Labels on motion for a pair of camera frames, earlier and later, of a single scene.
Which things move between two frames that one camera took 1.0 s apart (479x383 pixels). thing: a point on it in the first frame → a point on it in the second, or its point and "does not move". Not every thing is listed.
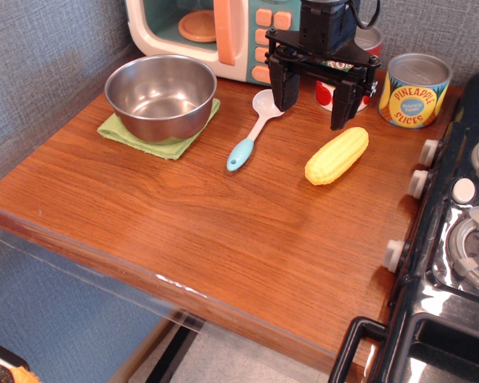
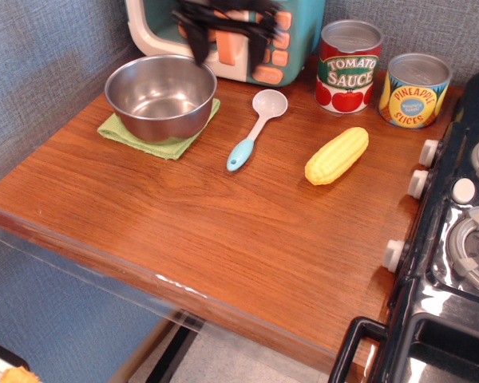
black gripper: [327, 42] → [259, 16]
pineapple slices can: [414, 89] does not move
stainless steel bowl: [162, 99] does not move
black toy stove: [441, 321] does not move
